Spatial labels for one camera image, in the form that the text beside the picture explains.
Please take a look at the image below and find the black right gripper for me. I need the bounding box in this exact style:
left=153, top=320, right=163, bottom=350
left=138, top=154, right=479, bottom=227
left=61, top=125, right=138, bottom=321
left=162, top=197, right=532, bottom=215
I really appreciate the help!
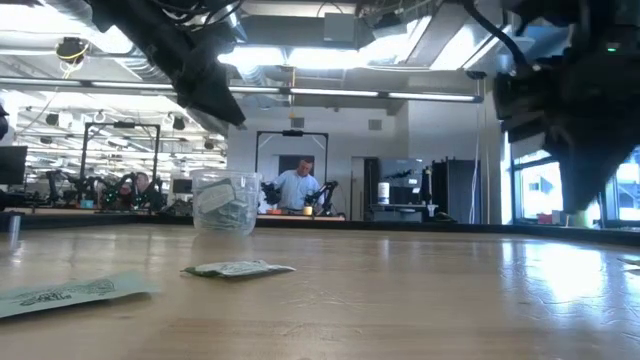
left=493, top=23, right=640, bottom=216

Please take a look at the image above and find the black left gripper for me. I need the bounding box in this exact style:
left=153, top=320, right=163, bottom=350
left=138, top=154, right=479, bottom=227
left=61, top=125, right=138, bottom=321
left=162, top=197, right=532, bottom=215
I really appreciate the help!
left=148, top=23, right=248, bottom=128

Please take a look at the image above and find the clear plastic cup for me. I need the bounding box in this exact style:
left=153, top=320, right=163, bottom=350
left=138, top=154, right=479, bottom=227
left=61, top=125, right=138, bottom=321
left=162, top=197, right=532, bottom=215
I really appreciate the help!
left=189, top=168, right=263, bottom=237

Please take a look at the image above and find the yellow-green container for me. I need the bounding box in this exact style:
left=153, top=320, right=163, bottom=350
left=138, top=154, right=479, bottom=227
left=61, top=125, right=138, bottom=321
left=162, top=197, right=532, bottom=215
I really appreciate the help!
left=571, top=208, right=601, bottom=229

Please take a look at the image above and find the seated person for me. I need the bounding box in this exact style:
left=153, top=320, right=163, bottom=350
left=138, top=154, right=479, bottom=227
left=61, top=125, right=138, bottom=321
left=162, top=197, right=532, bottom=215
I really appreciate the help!
left=130, top=171, right=154, bottom=202

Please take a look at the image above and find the standing person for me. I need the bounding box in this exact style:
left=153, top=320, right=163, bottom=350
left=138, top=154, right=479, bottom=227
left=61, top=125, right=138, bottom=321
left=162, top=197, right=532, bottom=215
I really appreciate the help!
left=272, top=158, right=322, bottom=211

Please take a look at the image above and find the long ceiling light fixture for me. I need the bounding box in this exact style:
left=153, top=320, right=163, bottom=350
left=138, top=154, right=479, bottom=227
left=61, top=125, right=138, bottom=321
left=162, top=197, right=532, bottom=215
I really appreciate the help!
left=0, top=76, right=484, bottom=104

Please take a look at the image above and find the black cabinet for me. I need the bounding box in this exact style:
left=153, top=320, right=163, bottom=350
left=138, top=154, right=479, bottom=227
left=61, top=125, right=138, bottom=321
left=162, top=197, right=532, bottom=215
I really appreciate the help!
left=431, top=157, right=482, bottom=225

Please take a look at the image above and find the grey ceiling box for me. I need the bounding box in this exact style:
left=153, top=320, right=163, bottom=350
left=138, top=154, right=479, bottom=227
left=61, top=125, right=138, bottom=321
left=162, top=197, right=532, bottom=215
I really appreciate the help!
left=323, top=12, right=356, bottom=43

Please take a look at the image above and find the orange-topped background table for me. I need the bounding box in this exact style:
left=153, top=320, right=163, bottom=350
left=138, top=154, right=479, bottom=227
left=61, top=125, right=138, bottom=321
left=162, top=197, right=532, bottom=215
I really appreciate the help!
left=256, top=213, right=347, bottom=223

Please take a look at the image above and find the black ceiling-mounted device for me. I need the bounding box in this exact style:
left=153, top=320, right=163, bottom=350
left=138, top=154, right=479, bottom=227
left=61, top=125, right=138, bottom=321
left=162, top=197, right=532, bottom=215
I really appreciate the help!
left=53, top=36, right=92, bottom=67

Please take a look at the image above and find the grey desk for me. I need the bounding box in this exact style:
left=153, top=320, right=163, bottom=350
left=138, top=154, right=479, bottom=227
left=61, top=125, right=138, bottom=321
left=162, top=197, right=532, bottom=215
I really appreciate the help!
left=369, top=202, right=439, bottom=224

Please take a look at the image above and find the black computer monitor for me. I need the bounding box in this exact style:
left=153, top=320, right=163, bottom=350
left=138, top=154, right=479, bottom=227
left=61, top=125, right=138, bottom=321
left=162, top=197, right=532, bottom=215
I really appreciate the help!
left=0, top=145, right=29, bottom=186

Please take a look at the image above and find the silver air duct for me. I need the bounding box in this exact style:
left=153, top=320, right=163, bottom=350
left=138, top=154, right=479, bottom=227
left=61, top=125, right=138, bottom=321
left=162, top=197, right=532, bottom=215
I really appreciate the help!
left=214, top=0, right=249, bottom=44

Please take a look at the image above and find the black metal rig frame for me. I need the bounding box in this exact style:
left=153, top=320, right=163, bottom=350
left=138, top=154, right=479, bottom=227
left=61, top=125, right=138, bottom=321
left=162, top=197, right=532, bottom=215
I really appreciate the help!
left=255, top=130, right=330, bottom=217
left=77, top=121, right=161, bottom=206

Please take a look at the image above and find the white hanging cord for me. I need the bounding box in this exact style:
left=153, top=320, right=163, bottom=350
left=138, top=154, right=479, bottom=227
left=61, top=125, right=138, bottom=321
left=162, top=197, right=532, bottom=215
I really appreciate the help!
left=468, top=79, right=482, bottom=225

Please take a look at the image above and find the black cable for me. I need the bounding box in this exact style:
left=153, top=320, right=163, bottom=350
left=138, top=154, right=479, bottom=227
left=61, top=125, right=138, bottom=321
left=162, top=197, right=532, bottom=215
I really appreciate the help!
left=461, top=0, right=530, bottom=69

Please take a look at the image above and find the metal post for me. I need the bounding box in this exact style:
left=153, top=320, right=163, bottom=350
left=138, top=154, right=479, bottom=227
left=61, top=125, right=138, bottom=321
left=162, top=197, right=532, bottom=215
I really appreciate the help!
left=7, top=212, right=24, bottom=247

